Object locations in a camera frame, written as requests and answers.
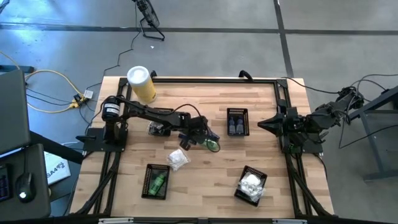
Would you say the white printed paper sign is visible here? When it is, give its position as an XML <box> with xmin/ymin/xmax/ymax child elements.
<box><xmin>43</xmin><ymin>151</ymin><xmax>72</xmax><ymax>187</ymax></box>

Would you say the black keyboard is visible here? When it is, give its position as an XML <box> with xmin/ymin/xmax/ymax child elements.
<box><xmin>0</xmin><ymin>164</ymin><xmax>14</xmax><ymax>203</ymax></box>

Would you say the clear bag with black item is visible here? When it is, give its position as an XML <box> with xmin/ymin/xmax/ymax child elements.
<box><xmin>148</xmin><ymin>121</ymin><xmax>165</xmax><ymax>136</ymax></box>

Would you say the dark grey desk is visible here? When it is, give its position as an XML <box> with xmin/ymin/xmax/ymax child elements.
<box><xmin>0</xmin><ymin>130</ymin><xmax>85</xmax><ymax>222</ymax></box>

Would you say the black plastic basket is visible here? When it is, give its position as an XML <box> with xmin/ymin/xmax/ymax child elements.
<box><xmin>147</xmin><ymin>107</ymin><xmax>175</xmax><ymax>137</ymax></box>
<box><xmin>226</xmin><ymin>107</ymin><xmax>251</xmax><ymax>137</ymax></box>
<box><xmin>233</xmin><ymin>165</ymin><xmax>268</xmax><ymax>208</ymax></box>
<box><xmin>141</xmin><ymin>163</ymin><xmax>171</xmax><ymax>200</ymax></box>

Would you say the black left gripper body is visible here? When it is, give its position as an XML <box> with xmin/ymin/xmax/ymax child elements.
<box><xmin>178</xmin><ymin>114</ymin><xmax>218</xmax><ymax>152</ymax></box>

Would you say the grey monitor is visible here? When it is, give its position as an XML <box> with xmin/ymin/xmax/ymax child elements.
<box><xmin>0</xmin><ymin>68</ymin><xmax>31</xmax><ymax>156</ymax></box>

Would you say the yellow canister with white lid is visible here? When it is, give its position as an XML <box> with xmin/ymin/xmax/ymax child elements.
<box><xmin>126</xmin><ymin>65</ymin><xmax>157</xmax><ymax>104</ymax></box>

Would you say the yellow cable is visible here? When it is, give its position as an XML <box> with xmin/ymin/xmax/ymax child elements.
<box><xmin>0</xmin><ymin>51</ymin><xmax>86</xmax><ymax>114</ymax></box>

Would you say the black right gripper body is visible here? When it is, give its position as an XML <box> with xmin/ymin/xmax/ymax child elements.
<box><xmin>277</xmin><ymin>98</ymin><xmax>301</xmax><ymax>139</ymax></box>

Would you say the black computer mouse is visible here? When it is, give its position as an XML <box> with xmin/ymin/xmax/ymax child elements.
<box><xmin>14</xmin><ymin>172</ymin><xmax>37</xmax><ymax>203</ymax></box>

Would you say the black fan cable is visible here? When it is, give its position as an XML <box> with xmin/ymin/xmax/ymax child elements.
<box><xmin>85</xmin><ymin>0</ymin><xmax>141</xmax><ymax>94</ymax></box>

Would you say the yellow power plug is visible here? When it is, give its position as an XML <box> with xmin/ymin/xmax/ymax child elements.
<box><xmin>68</xmin><ymin>95</ymin><xmax>86</xmax><ymax>110</ymax></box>

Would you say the black floor fan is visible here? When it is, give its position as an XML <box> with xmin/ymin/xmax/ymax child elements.
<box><xmin>132</xmin><ymin>0</ymin><xmax>166</xmax><ymax>42</ymax></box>

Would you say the black side table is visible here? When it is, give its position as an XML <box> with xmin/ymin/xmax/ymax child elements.
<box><xmin>341</xmin><ymin>85</ymin><xmax>398</xmax><ymax>181</ymax></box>

